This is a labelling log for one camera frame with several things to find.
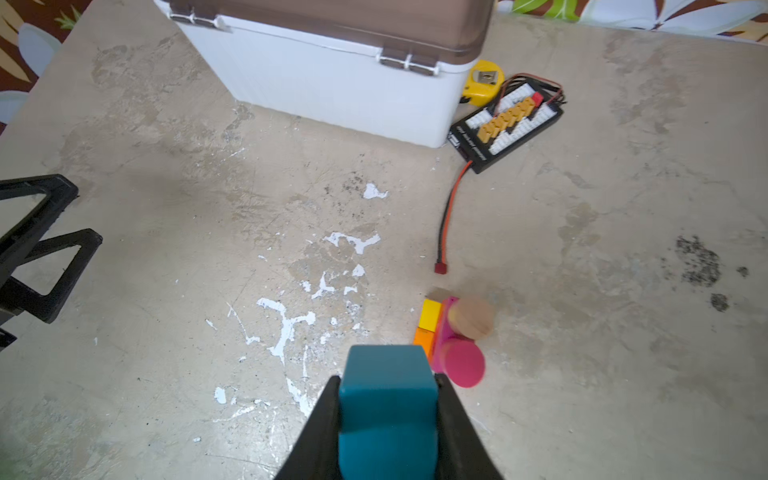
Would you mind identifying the yellow block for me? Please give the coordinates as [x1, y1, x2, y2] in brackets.
[418, 298, 442, 333]

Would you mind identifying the white box with brown lid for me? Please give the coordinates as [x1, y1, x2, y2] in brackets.
[158, 1, 496, 148]

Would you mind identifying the red black cable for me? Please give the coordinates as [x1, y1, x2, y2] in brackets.
[434, 160, 475, 276]

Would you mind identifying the magenta cylinder block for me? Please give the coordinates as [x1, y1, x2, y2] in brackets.
[439, 338, 486, 389]

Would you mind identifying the teal rectangular block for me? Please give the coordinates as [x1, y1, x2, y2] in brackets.
[338, 345, 438, 479]

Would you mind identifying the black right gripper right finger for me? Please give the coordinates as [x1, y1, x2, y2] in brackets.
[434, 373, 503, 480]

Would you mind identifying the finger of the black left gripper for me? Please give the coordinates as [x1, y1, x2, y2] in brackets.
[1, 229, 103, 324]
[1, 174, 79, 282]

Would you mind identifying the orange block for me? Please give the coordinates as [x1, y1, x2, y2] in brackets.
[413, 327, 435, 362]

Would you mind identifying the natural wood cylinder block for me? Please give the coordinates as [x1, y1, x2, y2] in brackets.
[447, 297, 495, 340]

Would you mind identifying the black battery pack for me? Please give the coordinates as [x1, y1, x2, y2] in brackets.
[447, 73, 565, 174]

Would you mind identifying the yellow tape measure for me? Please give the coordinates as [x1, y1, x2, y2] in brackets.
[460, 60, 505, 107]

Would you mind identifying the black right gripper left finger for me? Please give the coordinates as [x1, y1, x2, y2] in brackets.
[274, 375, 342, 480]

